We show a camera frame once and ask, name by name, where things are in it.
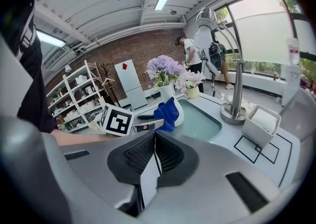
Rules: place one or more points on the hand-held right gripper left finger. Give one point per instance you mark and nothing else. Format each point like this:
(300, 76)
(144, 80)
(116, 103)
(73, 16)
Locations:
(98, 168)

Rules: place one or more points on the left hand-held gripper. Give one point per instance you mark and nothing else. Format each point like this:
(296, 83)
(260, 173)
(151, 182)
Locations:
(117, 121)

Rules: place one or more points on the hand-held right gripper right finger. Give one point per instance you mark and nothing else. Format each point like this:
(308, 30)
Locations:
(209, 168)

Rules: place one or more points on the blue cloth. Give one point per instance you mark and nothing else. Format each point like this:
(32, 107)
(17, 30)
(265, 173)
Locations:
(166, 116)

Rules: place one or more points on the white flower pot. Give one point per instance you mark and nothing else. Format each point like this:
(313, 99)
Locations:
(179, 114)

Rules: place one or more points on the small cream flower pot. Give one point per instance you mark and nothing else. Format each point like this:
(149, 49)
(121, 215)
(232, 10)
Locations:
(192, 92)

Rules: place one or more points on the purple flower bouquet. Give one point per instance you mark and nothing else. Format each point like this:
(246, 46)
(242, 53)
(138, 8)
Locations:
(164, 66)

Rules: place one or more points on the pink flower bouquet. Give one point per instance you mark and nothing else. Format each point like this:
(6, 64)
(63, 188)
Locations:
(195, 77)

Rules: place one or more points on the white refrigerator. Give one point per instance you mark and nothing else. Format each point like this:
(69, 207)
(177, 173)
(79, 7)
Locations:
(130, 85)

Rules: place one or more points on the teal basin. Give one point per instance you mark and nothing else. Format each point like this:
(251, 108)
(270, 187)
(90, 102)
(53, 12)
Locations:
(200, 121)

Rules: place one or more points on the dark coat rack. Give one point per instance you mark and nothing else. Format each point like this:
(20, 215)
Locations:
(108, 82)

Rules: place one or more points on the white square box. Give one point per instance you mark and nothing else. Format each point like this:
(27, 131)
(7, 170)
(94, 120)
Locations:
(256, 136)

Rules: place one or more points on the white shelf unit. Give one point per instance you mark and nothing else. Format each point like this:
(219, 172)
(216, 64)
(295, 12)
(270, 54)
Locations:
(74, 97)

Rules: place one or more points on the silver desk lamp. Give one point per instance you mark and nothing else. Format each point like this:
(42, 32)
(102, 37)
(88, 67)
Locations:
(235, 89)

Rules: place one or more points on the person's torso in black shirt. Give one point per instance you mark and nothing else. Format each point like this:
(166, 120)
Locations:
(32, 74)

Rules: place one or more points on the large window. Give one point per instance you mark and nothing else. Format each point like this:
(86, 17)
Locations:
(261, 35)

